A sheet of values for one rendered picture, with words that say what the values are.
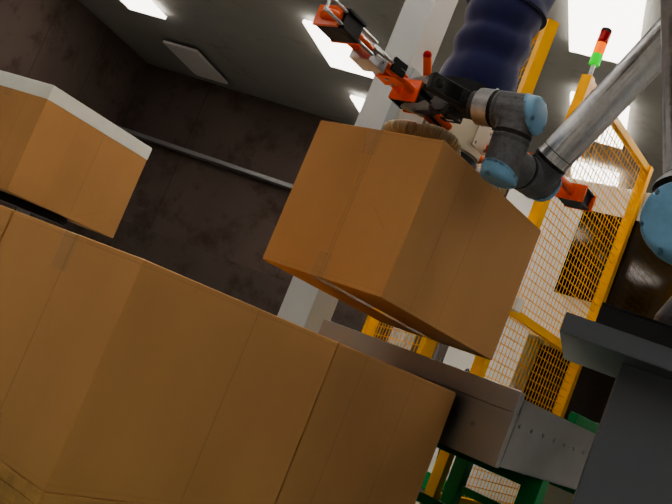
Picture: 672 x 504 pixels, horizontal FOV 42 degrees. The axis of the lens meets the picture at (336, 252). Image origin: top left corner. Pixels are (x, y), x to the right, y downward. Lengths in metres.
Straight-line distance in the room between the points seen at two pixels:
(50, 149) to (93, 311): 1.83
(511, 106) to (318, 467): 0.93
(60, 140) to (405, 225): 1.63
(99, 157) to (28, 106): 0.35
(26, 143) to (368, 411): 1.68
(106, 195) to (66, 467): 2.15
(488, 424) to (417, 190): 0.71
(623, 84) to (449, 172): 0.44
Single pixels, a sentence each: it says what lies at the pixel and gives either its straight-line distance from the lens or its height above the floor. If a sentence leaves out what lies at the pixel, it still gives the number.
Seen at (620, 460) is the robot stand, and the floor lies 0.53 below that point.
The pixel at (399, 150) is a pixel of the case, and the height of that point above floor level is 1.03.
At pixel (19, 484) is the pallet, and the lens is 1.55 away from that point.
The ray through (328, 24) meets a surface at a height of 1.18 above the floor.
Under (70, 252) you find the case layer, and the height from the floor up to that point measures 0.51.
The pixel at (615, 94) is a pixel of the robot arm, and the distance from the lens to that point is 2.14.
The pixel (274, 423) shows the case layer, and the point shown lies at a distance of 1.83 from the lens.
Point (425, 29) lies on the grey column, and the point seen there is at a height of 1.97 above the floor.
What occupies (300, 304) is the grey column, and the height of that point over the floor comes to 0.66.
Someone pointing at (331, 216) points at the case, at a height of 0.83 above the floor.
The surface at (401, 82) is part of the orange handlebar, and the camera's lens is 2.20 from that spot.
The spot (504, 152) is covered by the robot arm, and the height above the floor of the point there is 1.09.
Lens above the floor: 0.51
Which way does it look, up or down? 6 degrees up
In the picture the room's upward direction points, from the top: 22 degrees clockwise
